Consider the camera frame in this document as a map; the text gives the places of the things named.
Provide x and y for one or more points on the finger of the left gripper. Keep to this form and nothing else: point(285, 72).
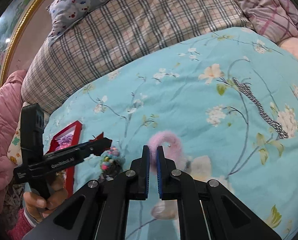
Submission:
point(98, 146)

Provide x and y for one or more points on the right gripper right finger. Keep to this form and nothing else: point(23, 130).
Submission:
point(207, 210)

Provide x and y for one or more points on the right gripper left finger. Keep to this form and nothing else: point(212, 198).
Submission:
point(98, 210)

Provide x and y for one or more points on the purple organza scrunchie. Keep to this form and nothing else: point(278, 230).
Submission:
point(65, 141)

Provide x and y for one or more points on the person left hand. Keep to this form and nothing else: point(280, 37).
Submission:
point(38, 208)

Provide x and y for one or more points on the cream floral cartoon pillow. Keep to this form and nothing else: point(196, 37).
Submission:
point(14, 153)

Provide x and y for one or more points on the red rimmed white tray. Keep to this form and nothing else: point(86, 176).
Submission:
point(74, 129)

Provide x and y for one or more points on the pink fluffy hair clip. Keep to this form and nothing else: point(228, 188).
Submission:
point(172, 148)

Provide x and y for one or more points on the teal floral quilt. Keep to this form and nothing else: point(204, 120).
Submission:
point(230, 96)

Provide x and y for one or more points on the gold framed painting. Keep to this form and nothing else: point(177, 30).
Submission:
point(12, 21)

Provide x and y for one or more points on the plaid grey pillow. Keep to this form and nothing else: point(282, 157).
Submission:
point(116, 34)

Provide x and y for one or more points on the pink purple plaid pillow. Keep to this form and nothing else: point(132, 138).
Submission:
point(275, 19)

